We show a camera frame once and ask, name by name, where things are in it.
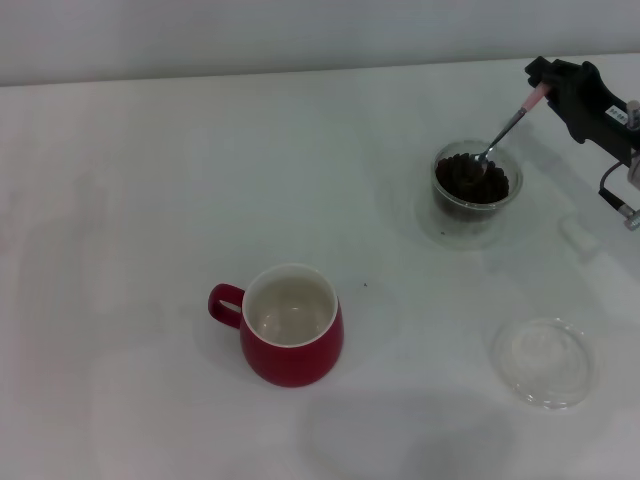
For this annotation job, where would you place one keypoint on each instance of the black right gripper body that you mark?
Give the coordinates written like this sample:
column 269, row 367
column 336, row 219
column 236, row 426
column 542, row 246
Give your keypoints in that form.
column 615, row 135

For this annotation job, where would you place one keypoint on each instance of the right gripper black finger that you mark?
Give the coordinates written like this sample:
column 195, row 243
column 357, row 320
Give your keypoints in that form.
column 577, row 115
column 570, row 75

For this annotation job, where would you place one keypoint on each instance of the red ceramic mug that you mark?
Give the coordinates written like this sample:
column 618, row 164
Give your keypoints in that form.
column 295, row 365

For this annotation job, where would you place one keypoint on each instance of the coffee beans pile in glass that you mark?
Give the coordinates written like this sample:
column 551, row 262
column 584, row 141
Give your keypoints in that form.
column 460, row 182

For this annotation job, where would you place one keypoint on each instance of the clear double-walled glass cup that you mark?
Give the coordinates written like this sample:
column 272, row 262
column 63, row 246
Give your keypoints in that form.
column 444, row 150

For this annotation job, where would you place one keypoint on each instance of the clear shallow glass dish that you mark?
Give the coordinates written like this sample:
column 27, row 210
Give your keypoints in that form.
column 545, row 365

